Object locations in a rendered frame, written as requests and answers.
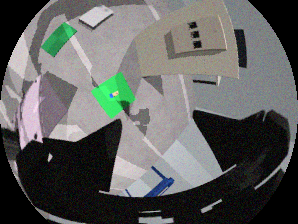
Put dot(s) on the green square marking on table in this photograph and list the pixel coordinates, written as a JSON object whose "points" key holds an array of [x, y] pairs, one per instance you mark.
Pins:
{"points": [[117, 103]]}

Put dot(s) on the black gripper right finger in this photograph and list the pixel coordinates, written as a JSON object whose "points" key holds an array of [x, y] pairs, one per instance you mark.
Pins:
{"points": [[226, 137]]}

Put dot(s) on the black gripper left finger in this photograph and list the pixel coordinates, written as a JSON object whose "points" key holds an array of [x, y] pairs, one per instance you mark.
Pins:
{"points": [[93, 155]]}

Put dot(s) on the grey panel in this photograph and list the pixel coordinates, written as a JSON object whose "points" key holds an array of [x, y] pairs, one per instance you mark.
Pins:
{"points": [[196, 39]]}

